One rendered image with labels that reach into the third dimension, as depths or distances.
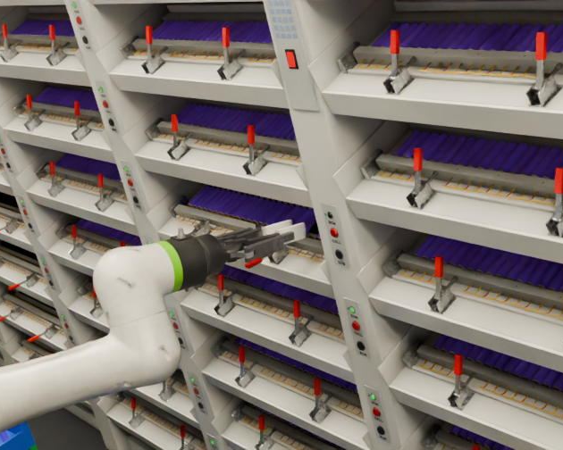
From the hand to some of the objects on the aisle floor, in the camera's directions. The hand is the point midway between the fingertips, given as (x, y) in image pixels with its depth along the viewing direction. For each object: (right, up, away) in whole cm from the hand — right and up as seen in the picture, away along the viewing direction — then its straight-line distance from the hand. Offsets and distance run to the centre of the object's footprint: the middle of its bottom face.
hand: (284, 232), depth 191 cm
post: (+41, -90, +32) cm, 104 cm away
